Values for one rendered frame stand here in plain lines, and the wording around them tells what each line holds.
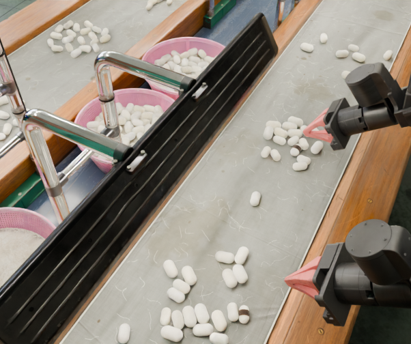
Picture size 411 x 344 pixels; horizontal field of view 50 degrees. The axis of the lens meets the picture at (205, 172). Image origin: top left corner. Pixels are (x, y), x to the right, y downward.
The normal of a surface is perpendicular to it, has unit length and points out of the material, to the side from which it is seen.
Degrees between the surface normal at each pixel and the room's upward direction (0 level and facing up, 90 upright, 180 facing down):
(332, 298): 49
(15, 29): 0
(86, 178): 0
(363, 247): 41
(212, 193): 0
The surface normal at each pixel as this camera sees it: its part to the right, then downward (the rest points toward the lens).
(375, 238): -0.59, -0.69
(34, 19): 0.02, -0.66
